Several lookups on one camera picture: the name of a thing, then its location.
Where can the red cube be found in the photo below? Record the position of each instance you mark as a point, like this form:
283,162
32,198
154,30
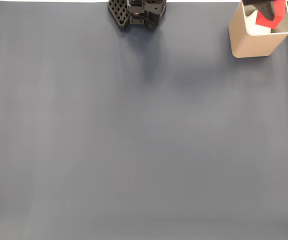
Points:
280,12

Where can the beige box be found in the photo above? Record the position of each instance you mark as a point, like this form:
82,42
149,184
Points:
249,45

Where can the white crumpled paper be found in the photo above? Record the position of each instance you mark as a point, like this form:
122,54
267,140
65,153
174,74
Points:
256,29

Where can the dark grey mat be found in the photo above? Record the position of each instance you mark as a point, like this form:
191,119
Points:
84,137

